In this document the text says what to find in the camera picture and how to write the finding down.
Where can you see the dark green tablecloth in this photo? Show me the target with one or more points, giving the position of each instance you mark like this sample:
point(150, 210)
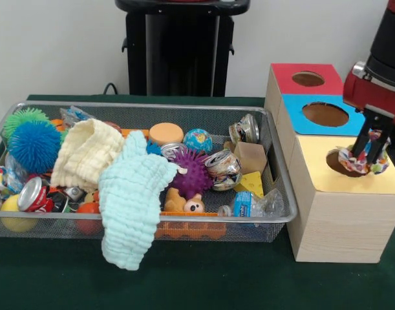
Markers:
point(216, 284)

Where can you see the tan foam disc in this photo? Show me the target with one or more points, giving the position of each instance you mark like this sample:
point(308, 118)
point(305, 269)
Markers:
point(165, 134)

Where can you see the colourful packet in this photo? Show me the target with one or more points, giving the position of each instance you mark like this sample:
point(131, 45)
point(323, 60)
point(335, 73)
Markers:
point(349, 163)

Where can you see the cream waffle cloth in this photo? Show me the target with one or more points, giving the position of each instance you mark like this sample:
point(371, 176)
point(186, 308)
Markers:
point(84, 151)

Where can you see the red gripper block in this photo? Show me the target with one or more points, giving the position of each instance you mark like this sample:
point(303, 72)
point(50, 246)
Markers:
point(371, 95)

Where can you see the blue spiky rubber ball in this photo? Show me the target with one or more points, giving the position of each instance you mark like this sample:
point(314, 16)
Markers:
point(34, 148)

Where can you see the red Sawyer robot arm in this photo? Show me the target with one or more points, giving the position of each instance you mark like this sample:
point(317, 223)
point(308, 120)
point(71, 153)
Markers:
point(389, 42)

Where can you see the orange plush toy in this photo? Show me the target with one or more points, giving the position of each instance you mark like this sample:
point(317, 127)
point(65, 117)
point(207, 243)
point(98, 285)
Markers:
point(184, 203)

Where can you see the crushed bottle with blue label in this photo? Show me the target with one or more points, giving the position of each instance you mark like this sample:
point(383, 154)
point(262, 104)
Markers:
point(249, 206)

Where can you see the mint green waffle cloth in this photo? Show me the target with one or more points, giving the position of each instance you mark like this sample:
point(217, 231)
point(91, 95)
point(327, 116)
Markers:
point(129, 200)

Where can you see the blue globe print ball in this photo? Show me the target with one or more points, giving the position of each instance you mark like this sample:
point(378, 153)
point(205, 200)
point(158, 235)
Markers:
point(198, 140)

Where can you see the crushed silver can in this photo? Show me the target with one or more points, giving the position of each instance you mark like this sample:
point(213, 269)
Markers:
point(245, 129)

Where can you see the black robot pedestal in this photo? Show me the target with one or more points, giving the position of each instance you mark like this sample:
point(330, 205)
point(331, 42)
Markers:
point(177, 48)

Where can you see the wooden box with three holes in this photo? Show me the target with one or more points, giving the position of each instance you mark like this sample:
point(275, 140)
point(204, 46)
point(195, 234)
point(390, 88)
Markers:
point(339, 226)

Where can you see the printed silver drink can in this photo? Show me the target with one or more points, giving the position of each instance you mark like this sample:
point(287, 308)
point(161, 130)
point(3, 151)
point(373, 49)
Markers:
point(224, 168)

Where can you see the purple spiky monster toy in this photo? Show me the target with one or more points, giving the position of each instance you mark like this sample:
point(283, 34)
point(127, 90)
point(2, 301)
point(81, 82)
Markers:
point(192, 172)

